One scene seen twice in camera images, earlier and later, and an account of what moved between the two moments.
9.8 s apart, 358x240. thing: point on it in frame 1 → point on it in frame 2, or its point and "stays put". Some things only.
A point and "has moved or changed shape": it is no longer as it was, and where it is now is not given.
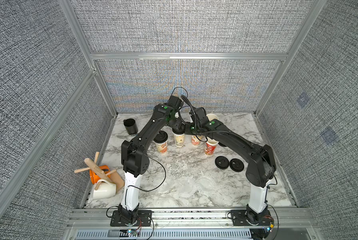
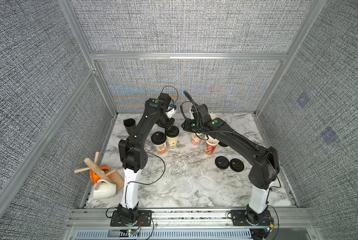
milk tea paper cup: x=162 y=147 stays put
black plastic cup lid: x=161 y=137 stays put
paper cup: x=179 y=139 → x=172 y=142
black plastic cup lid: x=179 y=131 has moved or changed shape
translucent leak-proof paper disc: x=206 y=184 stays put
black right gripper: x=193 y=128 stays put
